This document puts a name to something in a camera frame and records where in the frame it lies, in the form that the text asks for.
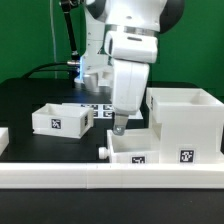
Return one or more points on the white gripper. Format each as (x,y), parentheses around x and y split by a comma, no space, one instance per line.
(131,55)

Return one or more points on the white front drawer box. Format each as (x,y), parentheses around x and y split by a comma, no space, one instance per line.
(140,146)

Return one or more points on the white drawer box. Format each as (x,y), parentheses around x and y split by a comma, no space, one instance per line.
(140,146)
(62,120)

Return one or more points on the white drawer cabinet frame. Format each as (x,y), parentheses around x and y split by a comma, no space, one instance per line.
(188,122)

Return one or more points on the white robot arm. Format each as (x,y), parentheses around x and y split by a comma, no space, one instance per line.
(141,17)

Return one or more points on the white marker sheet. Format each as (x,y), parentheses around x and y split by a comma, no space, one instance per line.
(101,111)

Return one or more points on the white block at left edge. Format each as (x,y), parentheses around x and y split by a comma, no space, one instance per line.
(4,139)

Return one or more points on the white L-shaped border rail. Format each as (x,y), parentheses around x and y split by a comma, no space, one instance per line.
(96,176)

